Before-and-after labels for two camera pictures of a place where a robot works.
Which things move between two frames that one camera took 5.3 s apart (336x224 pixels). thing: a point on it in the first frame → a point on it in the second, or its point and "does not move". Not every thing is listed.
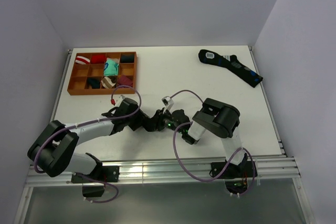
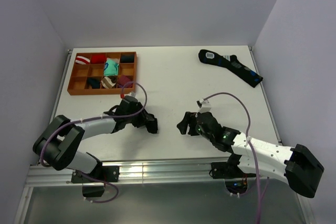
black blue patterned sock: x=232 y=64 does not move
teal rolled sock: x=111 y=67 does not move
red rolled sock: x=98 y=59 does not move
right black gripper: x=166 y=114 → x=182 y=125
